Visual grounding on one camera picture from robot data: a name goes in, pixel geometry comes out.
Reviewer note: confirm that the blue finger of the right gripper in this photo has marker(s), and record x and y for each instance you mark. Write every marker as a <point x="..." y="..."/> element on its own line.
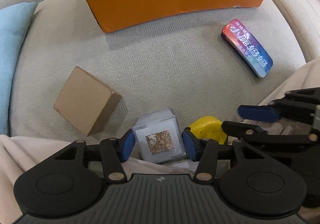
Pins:
<point x="258" y="113"/>
<point x="247" y="132"/>

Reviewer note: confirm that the brown cardboard box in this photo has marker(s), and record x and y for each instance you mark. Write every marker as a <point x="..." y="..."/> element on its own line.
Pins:
<point x="86" y="102"/>

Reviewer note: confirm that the light blue cushion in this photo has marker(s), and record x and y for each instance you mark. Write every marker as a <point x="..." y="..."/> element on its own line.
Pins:
<point x="15" y="22"/>

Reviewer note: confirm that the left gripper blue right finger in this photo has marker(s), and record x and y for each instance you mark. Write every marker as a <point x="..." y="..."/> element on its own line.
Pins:
<point x="192" y="145"/>

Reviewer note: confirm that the clear acrylic display cube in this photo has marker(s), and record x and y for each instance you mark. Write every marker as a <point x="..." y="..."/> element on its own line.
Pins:
<point x="159" y="137"/>

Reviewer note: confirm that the colourful toothpaste box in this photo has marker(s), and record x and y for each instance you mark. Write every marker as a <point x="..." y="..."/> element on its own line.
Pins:
<point x="247" y="47"/>

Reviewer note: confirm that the yellow plastic object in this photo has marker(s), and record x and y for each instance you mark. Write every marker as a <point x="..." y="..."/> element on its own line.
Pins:
<point x="208" y="127"/>

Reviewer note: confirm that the beige fabric sofa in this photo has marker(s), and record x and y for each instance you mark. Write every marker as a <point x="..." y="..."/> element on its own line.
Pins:
<point x="180" y="62"/>

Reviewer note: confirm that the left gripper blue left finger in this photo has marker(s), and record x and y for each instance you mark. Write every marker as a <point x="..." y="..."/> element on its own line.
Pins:
<point x="126" y="144"/>

